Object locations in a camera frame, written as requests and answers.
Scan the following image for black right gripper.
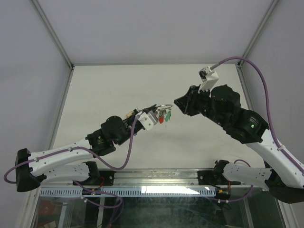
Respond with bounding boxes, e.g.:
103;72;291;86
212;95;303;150
174;84;227;128

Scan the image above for silver keys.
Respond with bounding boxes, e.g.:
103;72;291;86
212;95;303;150
156;109;167;118

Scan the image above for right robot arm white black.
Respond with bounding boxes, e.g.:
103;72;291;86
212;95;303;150
174;85;304;204

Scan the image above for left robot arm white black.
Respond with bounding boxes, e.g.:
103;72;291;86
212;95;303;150
13;104;158;192

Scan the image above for yellow key tag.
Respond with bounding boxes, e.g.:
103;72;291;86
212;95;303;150
125;111;133;118

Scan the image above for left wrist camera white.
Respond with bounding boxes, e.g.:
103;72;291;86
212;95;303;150
135;111;158;131

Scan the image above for aluminium frame post right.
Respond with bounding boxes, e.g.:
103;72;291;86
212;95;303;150
242;0;280;58

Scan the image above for aluminium frame post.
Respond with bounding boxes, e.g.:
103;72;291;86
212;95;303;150
29;0;74;70
242;0;280;58

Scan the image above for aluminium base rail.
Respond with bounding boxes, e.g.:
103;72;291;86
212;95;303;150
30;168;271;188

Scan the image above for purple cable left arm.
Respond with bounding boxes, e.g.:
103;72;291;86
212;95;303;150
3;116;140;185

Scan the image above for aluminium frame post left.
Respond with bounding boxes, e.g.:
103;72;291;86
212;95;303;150
29;0;74;70

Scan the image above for white cable duct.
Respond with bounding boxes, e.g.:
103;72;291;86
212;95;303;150
40;186;216;198

